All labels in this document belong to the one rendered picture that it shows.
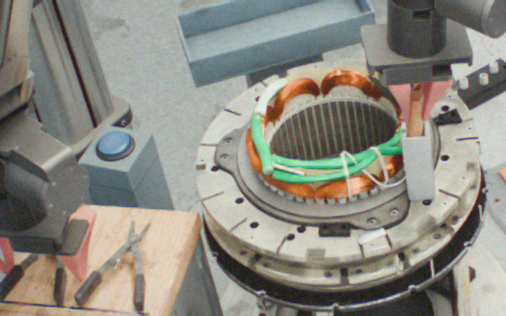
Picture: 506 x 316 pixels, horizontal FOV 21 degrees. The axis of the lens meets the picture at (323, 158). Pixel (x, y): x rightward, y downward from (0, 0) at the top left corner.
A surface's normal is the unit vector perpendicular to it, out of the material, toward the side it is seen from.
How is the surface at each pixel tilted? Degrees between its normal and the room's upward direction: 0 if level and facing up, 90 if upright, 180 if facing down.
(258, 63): 90
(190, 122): 0
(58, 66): 90
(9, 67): 116
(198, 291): 90
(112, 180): 90
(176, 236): 0
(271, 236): 0
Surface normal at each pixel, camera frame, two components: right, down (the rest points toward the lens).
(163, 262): -0.13, -0.72
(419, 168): -0.04, 0.69
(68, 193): 0.78, 0.37
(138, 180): 0.93, 0.16
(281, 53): 0.26, 0.64
